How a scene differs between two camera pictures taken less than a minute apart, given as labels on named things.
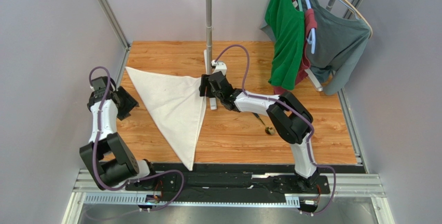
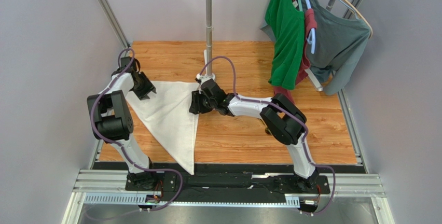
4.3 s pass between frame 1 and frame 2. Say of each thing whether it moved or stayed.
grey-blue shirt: stayed
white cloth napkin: moved
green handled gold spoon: stayed
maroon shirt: stayed
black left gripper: moved
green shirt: stayed
